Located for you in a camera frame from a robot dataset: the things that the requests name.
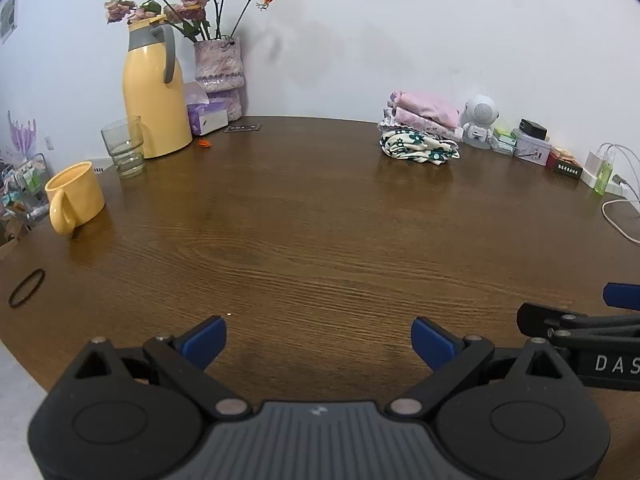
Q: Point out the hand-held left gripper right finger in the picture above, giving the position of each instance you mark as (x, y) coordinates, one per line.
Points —
(432, 342)

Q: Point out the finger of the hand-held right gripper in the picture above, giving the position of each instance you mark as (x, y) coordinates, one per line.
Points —
(560, 321)
(622, 296)

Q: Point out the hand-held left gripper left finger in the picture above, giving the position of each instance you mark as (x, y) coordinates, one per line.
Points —
(205, 341)

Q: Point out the green transparent bottle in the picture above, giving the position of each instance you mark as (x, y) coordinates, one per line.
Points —
(604, 176)

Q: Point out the dark red box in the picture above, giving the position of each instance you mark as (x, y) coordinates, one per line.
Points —
(565, 166)

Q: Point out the small boxes with black charger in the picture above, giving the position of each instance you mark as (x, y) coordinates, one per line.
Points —
(532, 148)

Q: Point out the green and white box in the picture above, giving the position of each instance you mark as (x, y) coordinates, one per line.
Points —
(502, 148)
(504, 136)

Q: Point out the small black box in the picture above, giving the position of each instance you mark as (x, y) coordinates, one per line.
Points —
(533, 129)

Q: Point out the yellow mug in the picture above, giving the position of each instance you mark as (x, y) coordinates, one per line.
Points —
(75, 199)

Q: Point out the white green floral folded cloth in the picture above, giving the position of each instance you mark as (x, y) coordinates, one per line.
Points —
(417, 146)

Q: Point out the small orange object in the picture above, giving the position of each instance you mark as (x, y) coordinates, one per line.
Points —
(204, 143)

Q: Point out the clear drinking glass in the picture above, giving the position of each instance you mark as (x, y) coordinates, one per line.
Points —
(125, 147)

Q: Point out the white robot toy speaker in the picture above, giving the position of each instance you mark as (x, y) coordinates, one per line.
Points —
(479, 122)

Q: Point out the small black card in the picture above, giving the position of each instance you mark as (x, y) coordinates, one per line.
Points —
(242, 127)

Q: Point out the pink patterned folded cloth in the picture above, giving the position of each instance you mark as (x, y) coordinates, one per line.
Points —
(420, 124)

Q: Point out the purple tissue box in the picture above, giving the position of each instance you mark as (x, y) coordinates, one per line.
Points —
(206, 112)

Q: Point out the yellow thermos jug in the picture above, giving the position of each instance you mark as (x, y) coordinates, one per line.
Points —
(152, 95)

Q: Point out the purple knitted vase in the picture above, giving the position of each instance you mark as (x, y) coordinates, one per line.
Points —
(220, 72)

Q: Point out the purple flower picture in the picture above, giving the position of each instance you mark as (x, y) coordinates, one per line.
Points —
(22, 137)

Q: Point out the red berry twig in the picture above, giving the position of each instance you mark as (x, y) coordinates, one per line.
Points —
(260, 2)

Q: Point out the white wall socket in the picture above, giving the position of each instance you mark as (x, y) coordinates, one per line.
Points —
(48, 142)

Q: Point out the grey wall poster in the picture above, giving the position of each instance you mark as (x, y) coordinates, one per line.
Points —
(8, 15)

